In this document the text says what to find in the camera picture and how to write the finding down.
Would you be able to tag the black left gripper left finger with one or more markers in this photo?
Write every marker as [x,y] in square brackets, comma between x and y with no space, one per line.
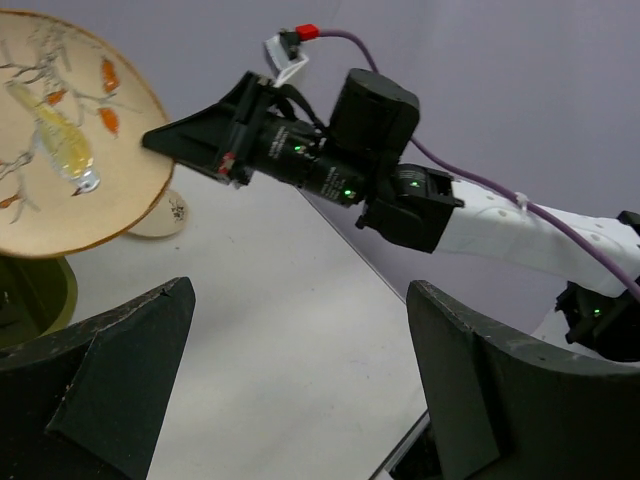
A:
[89,401]

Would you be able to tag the tan bird pattern plate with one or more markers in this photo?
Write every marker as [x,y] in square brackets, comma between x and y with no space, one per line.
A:
[74,174]

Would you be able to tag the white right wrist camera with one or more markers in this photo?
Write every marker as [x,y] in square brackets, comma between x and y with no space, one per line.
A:
[286,56]

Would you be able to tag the small cream plate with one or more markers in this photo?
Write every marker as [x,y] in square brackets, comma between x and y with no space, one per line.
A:
[166,219]

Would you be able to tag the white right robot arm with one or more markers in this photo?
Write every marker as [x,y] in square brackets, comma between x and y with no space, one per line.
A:
[428,210]

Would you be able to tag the green plastic bin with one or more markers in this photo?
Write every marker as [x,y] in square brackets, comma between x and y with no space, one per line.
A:
[38,297]

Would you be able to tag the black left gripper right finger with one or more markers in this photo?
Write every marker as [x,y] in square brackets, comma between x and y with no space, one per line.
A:
[505,405]

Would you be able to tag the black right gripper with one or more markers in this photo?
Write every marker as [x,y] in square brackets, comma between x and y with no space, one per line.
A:
[273,130]

